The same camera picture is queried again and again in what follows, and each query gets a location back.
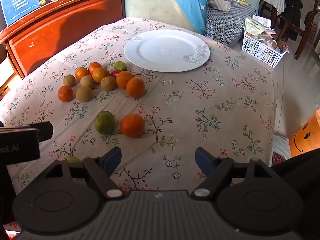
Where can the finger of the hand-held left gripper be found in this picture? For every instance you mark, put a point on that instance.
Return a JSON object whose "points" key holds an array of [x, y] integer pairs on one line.
{"points": [[45, 129]]}

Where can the small yellow-green mango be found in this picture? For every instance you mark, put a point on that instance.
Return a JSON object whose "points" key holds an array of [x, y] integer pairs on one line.
{"points": [[43, 2]]}

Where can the wooden chair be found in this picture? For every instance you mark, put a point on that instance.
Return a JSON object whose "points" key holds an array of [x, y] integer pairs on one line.
{"points": [[306, 30]]}

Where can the pale snack bag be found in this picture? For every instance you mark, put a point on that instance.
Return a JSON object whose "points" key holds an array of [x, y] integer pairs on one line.
{"points": [[255, 26]]}

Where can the green lime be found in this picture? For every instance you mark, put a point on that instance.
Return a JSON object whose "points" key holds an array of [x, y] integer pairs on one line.
{"points": [[104, 122]]}

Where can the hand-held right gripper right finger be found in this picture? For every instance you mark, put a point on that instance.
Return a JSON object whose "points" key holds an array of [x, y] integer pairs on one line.
{"points": [[202, 158]]}

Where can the small green mango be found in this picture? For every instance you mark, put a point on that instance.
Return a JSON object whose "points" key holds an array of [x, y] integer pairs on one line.
{"points": [[120, 66], [72, 159]]}

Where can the pale green cushion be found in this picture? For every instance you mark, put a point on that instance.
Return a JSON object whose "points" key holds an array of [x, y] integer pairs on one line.
{"points": [[155, 7]]}

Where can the black jacket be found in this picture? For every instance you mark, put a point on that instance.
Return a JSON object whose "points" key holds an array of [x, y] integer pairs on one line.
{"points": [[291, 15]]}

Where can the black-white patterned cover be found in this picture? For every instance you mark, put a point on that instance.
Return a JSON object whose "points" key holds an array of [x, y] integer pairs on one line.
{"points": [[225, 27]]}

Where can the wooden headboard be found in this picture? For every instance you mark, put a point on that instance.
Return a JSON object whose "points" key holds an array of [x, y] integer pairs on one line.
{"points": [[62, 25]]}

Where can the small red tomato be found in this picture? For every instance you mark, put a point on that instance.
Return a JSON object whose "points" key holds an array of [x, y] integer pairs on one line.
{"points": [[114, 73]]}

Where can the orange mandarin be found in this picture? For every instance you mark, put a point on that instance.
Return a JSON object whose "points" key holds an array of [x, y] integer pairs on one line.
{"points": [[65, 93], [101, 75], [82, 73], [95, 67], [132, 125], [124, 79], [135, 87]]}

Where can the floral bed sheet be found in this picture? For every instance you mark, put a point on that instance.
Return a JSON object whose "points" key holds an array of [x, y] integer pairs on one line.
{"points": [[200, 117]]}

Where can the blue carton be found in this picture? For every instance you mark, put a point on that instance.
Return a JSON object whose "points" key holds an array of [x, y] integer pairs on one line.
{"points": [[17, 0]]}

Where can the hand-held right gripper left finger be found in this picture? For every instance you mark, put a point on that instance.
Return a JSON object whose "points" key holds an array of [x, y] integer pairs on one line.
{"points": [[113, 156]]}

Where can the white plate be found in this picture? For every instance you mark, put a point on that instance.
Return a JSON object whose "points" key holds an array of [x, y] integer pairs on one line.
{"points": [[165, 50]]}

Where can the white perforated basket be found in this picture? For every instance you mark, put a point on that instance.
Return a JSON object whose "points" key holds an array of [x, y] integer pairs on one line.
{"points": [[257, 50]]}

